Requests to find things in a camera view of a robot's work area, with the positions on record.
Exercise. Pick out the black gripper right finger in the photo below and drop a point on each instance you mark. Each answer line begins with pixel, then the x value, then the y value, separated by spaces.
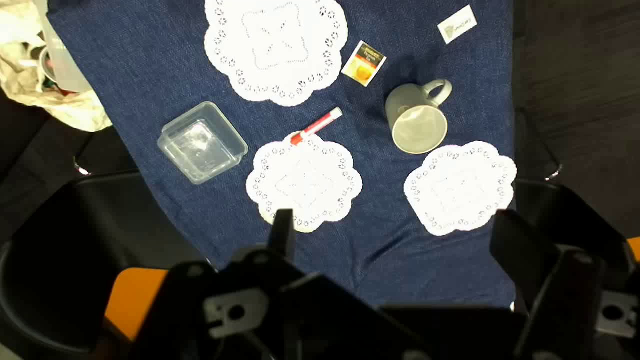
pixel 527 252

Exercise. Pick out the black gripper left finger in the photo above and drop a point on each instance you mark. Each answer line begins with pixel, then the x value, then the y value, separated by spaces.
pixel 282 233

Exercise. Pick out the red and white marker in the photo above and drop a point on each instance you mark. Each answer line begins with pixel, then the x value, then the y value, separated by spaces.
pixel 321 124

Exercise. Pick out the small white paper doily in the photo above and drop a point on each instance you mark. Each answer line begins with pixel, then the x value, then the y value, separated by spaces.
pixel 303 181
pixel 461 187

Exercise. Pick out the clear plastic container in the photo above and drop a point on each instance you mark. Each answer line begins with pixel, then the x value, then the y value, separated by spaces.
pixel 201 141

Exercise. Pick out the grey ceramic mug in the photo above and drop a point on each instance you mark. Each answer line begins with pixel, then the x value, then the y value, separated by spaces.
pixel 416 123

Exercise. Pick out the large white paper doily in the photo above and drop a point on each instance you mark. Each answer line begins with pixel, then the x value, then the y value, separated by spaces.
pixel 277 47

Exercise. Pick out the orange yellow tea packet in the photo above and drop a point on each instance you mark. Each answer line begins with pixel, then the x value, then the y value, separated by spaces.
pixel 362 62

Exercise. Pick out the blue denim tablecloth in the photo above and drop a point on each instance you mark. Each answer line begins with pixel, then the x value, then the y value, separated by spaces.
pixel 166 67

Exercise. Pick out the small white card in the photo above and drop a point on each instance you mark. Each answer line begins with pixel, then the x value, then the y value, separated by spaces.
pixel 456 24

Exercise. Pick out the crumpled cream cloth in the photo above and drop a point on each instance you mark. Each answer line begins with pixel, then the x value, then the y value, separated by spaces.
pixel 27 72

